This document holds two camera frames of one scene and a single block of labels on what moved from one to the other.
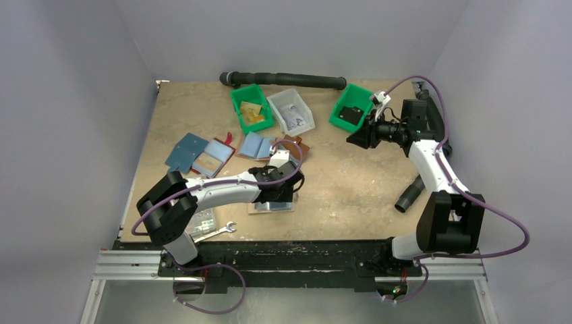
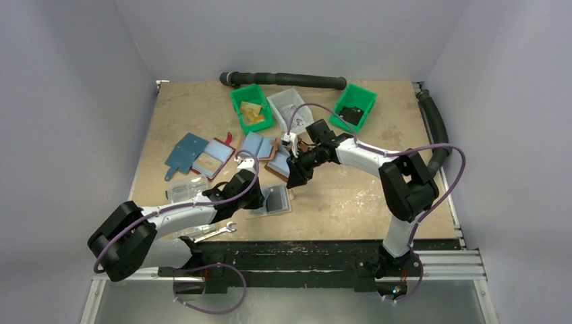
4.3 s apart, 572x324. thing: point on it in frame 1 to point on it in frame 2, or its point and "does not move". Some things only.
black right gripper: (369, 133) to (297, 165)
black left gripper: (285, 196) to (258, 200)
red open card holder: (216, 156) does not move
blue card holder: (183, 154) does not move
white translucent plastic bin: (293, 114) does not move
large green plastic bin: (253, 95) does not move
